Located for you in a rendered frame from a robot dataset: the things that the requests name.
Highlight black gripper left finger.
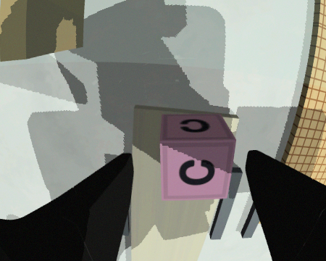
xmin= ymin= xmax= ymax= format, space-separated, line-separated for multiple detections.
xmin=0 ymin=153 xmax=134 ymax=261

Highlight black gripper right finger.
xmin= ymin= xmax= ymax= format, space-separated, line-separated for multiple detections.
xmin=245 ymin=150 xmax=326 ymax=261

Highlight pink labelled cube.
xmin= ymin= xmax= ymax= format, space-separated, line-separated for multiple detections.
xmin=159 ymin=114 xmax=236 ymax=201

